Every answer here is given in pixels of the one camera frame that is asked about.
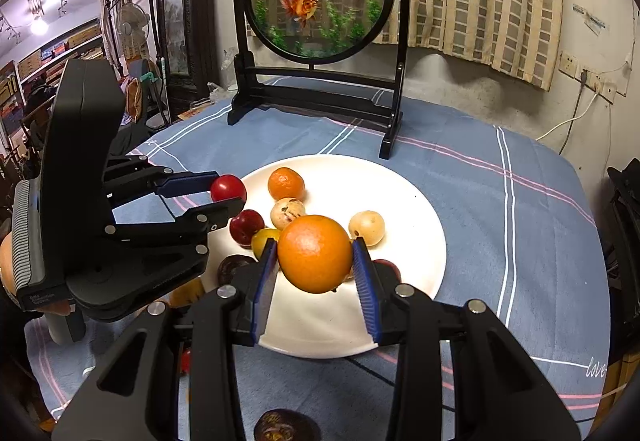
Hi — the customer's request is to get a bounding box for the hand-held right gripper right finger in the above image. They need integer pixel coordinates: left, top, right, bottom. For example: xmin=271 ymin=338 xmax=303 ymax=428
xmin=351 ymin=237 xmax=583 ymax=441

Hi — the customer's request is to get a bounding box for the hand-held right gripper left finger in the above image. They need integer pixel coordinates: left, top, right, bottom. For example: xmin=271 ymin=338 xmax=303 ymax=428
xmin=52 ymin=237 xmax=279 ymax=441

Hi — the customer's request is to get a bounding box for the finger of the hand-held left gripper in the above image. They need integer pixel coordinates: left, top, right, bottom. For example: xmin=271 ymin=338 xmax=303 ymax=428
xmin=112 ymin=198 xmax=246 ymax=247
xmin=104 ymin=156 xmax=221 ymax=209

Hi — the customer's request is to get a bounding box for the yellow-green round fruit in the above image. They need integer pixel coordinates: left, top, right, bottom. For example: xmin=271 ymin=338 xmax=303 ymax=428
xmin=251 ymin=228 xmax=282 ymax=259

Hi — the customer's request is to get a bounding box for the white round plate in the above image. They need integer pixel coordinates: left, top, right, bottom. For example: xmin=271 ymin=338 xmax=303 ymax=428
xmin=202 ymin=154 xmax=447 ymax=360

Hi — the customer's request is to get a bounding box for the large orange tangerine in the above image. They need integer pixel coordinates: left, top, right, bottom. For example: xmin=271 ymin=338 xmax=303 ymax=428
xmin=277 ymin=215 xmax=353 ymax=294

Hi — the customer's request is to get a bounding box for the spotted tan round fruit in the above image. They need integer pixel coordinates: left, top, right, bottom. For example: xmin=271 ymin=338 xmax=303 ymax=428
xmin=270 ymin=197 xmax=306 ymax=230

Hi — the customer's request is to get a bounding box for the small orange tangerine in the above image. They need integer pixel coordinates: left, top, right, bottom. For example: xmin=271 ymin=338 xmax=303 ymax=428
xmin=268 ymin=167 xmax=306 ymax=202

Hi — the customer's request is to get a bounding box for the pale yellow apricot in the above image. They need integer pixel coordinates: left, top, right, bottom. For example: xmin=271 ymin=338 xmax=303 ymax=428
xmin=348 ymin=210 xmax=387 ymax=247

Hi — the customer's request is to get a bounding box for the yellow-brown round fruit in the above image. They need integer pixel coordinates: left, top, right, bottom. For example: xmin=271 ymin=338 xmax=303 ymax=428
xmin=170 ymin=277 xmax=206 ymax=309

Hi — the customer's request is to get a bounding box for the person's left hand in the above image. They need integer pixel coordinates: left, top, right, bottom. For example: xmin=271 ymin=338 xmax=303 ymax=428
xmin=0 ymin=235 xmax=76 ymax=318

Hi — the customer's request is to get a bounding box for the colourful booklet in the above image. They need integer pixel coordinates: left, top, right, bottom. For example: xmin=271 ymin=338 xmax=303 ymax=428
xmin=175 ymin=108 xmax=213 ymax=123

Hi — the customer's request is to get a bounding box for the clear plastic bag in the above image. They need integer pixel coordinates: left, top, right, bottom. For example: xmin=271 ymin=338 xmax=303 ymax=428
xmin=207 ymin=81 xmax=236 ymax=104

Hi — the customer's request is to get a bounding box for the shelf of stacked boxes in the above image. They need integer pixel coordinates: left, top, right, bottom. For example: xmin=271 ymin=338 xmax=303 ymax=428
xmin=0 ymin=21 xmax=108 ymax=94

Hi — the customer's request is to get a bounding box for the ceiling light bulb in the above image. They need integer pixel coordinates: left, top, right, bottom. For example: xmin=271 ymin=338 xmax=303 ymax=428
xmin=27 ymin=0 xmax=51 ymax=37

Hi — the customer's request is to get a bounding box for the standing fan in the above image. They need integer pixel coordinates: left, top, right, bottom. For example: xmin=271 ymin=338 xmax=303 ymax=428
xmin=116 ymin=4 xmax=151 ymax=59

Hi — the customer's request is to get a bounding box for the dark brown mangosteen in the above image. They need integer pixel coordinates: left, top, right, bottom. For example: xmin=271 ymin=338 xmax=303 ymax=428
xmin=253 ymin=408 xmax=321 ymax=441

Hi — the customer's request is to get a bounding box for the blue plaid tablecloth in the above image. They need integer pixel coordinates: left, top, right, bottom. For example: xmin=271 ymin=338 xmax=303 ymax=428
xmin=25 ymin=76 xmax=613 ymax=441

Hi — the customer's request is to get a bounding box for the dark wooden framed painting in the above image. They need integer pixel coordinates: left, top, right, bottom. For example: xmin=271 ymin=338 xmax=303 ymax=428
xmin=156 ymin=0 xmax=221 ymax=122

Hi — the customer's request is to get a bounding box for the black desk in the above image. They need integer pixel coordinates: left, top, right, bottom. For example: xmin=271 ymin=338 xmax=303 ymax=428
xmin=606 ymin=165 xmax=640 ymax=332

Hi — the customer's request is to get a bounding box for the thin black cable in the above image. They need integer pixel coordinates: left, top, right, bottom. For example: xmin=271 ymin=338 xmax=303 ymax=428
xmin=345 ymin=356 xmax=401 ymax=387

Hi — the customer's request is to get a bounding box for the white power cable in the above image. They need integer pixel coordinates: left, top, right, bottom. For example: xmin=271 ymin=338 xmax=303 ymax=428
xmin=537 ymin=81 xmax=590 ymax=154

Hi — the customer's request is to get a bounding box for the strapped cardboard box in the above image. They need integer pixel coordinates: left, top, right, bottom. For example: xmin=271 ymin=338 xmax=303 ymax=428
xmin=607 ymin=351 xmax=640 ymax=414

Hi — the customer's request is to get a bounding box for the wall tape strip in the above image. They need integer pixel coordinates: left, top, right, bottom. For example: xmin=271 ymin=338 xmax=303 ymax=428
xmin=572 ymin=4 xmax=612 ymax=36

